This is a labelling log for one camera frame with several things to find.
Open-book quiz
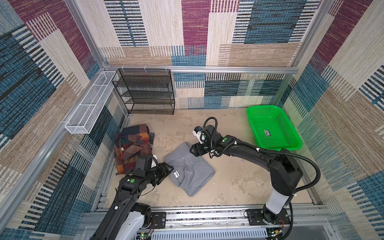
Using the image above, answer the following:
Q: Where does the aluminium rail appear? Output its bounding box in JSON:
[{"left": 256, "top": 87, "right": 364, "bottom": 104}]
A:
[
  {"left": 104, "top": 65, "right": 298, "bottom": 75},
  {"left": 77, "top": 205, "right": 331, "bottom": 232}
]

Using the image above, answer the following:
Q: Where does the folded plaid flannel shirt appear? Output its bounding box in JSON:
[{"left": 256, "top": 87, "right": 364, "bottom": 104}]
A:
[{"left": 114, "top": 124, "right": 152, "bottom": 175}]

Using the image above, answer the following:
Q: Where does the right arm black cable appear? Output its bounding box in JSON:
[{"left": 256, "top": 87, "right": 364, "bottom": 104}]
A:
[{"left": 202, "top": 116, "right": 322, "bottom": 240}]

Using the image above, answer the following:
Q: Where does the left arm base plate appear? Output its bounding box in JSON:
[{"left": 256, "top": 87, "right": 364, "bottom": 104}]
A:
[{"left": 150, "top": 212, "right": 167, "bottom": 230}]

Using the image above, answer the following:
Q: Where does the black wire shelf rack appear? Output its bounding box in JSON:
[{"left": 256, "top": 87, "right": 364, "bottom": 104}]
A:
[{"left": 112, "top": 69, "right": 176, "bottom": 115}]

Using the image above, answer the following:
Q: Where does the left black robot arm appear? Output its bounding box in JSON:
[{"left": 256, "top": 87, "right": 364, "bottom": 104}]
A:
[{"left": 91, "top": 155, "right": 174, "bottom": 240}]

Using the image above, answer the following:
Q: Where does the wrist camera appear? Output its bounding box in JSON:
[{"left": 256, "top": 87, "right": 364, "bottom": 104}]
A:
[
  {"left": 193, "top": 126, "right": 205, "bottom": 144},
  {"left": 151, "top": 155, "right": 158, "bottom": 168}
]

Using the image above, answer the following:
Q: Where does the aluminium front rail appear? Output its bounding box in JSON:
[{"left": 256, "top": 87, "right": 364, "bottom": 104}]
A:
[{"left": 77, "top": 205, "right": 331, "bottom": 232}]

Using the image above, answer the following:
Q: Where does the white wire mesh tray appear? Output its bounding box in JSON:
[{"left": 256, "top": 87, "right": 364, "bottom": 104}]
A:
[{"left": 65, "top": 71, "right": 117, "bottom": 135}]

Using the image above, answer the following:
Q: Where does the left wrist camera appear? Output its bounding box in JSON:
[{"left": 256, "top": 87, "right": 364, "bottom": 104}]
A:
[{"left": 151, "top": 155, "right": 158, "bottom": 168}]

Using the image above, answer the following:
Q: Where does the dark checked folded shirt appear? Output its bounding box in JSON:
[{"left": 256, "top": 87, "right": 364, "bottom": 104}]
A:
[{"left": 149, "top": 132, "right": 155, "bottom": 149}]

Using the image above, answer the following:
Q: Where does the aluminium back rail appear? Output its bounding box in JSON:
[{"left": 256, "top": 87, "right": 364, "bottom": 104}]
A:
[{"left": 104, "top": 65, "right": 298, "bottom": 75}]

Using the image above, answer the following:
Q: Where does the green plastic basket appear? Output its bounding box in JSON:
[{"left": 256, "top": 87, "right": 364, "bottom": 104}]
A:
[{"left": 246, "top": 105, "right": 303, "bottom": 151}]

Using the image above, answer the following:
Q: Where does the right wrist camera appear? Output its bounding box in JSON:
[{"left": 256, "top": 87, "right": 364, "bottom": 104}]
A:
[{"left": 193, "top": 126, "right": 205, "bottom": 144}]

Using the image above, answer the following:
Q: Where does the grey long sleeve shirt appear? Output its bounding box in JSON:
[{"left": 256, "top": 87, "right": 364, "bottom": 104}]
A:
[{"left": 165, "top": 143, "right": 216, "bottom": 197}]

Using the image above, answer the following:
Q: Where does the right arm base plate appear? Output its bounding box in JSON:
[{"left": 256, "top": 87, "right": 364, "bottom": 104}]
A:
[{"left": 245, "top": 208, "right": 291, "bottom": 226}]

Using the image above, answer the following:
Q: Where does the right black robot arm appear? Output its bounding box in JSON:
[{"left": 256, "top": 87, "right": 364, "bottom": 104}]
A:
[{"left": 190, "top": 125, "right": 303, "bottom": 224}]

